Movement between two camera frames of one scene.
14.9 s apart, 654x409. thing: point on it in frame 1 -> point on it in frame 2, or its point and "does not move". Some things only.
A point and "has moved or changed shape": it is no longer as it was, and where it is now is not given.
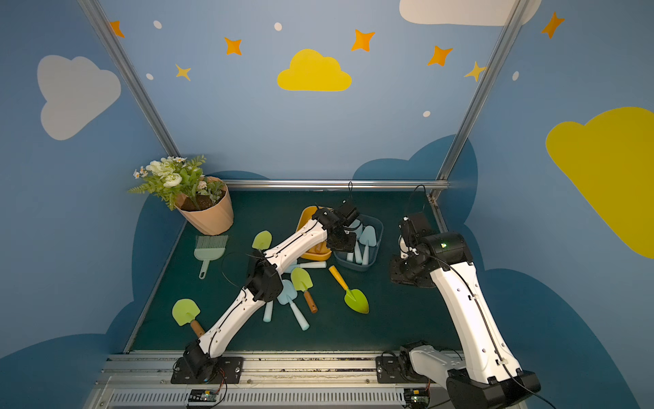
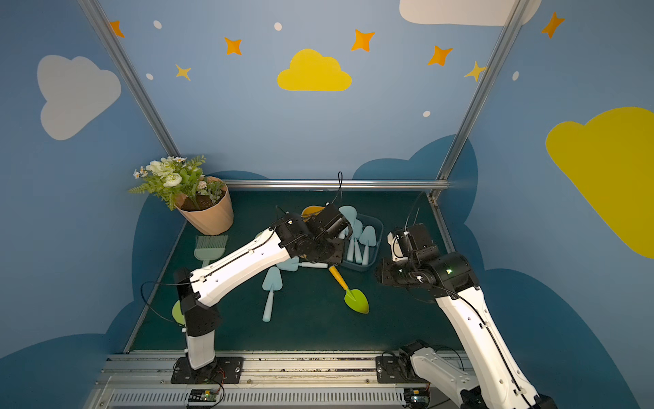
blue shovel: (368, 239) does not move
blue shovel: (289, 292) has moved or changed shape
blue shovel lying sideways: (306, 265) does not move
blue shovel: (354, 227) does not move
